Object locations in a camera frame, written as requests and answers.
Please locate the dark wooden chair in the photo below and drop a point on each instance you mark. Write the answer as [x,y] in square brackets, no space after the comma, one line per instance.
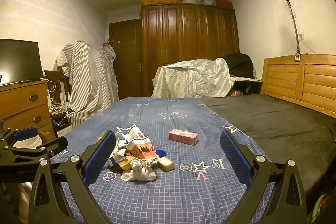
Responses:
[52,74]

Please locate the wooden chest of drawers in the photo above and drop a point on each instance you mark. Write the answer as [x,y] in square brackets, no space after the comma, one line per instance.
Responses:
[21,108]

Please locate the wall socket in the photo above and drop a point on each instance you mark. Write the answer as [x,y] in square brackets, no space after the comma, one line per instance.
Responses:
[302,36]

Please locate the white router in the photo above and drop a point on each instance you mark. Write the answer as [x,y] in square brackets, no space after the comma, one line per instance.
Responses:
[65,95]

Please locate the brown wooden door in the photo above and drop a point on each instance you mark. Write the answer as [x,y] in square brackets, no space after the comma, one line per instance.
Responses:
[128,56]

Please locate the white satin cover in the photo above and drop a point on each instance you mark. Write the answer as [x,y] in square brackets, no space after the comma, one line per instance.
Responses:
[194,79]

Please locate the orange and white carton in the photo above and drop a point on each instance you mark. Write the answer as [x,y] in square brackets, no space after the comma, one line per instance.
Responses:
[141,149]

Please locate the wooden headboard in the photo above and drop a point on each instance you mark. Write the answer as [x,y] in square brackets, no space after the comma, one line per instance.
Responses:
[315,82]

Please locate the white satin cloth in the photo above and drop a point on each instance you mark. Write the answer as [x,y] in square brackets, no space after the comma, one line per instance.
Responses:
[25,197]

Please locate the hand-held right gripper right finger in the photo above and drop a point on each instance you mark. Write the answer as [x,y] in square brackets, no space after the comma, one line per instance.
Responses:
[236,158]

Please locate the white wrapper with dark print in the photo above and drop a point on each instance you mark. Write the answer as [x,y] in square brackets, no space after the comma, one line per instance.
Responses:
[115,153]

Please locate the small red box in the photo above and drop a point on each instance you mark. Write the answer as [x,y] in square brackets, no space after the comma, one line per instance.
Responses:
[183,137]

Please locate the blue checked star blanket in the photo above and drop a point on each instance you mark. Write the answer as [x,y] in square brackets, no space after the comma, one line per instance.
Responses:
[162,200]

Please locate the thin bent pole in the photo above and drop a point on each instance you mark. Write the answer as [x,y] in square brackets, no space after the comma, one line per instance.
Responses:
[294,22]

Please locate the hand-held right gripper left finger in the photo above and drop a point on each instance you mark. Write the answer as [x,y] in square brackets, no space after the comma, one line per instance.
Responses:
[98,158]

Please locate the black and white box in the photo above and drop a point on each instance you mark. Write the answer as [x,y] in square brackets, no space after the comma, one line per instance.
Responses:
[63,129]

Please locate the brown cardboard piece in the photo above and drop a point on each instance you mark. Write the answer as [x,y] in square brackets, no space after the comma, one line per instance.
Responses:
[125,164]

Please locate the black cloth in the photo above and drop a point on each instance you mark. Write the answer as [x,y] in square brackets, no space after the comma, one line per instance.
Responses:
[240,64]

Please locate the black bed sheet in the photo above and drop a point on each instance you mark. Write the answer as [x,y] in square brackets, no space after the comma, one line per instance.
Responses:
[275,129]

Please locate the beige sponge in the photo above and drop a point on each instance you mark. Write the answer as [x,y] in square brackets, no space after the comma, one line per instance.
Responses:
[166,163]

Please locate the red hanger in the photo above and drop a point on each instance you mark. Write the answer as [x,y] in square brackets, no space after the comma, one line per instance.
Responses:
[109,43]

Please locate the brown wooden wardrobe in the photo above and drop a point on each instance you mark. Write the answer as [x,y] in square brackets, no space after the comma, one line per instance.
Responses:
[189,35]

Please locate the black television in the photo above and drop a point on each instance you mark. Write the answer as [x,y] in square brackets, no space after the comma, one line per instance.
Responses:
[18,61]

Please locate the light blue bag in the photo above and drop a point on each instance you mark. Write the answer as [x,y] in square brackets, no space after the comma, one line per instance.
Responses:
[209,0]

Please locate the yellow wrapper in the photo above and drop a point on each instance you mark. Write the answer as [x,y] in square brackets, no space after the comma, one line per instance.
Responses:
[99,138]

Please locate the blue bottle cap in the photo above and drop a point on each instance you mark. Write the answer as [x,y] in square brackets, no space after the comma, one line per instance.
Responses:
[160,153]

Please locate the red patterned bag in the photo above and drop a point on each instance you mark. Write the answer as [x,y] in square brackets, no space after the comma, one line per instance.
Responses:
[236,93]

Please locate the red storage box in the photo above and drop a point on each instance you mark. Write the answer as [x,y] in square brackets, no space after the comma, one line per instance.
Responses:
[224,3]

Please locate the striped cloth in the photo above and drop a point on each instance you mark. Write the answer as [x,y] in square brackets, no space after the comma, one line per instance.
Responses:
[89,82]

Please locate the dark side table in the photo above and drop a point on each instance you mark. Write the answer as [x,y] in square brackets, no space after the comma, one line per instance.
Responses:
[249,83]

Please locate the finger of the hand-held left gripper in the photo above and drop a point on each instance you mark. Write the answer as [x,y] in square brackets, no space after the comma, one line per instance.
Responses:
[25,133]
[52,146]

